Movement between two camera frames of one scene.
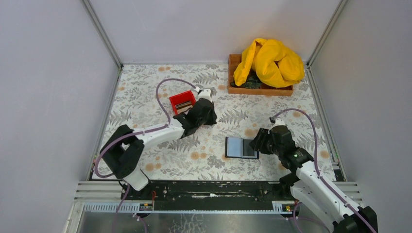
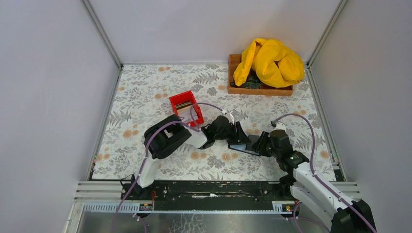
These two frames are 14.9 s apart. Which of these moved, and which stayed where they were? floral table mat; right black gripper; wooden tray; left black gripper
Moved: left black gripper
Stayed: right black gripper; wooden tray; floral table mat
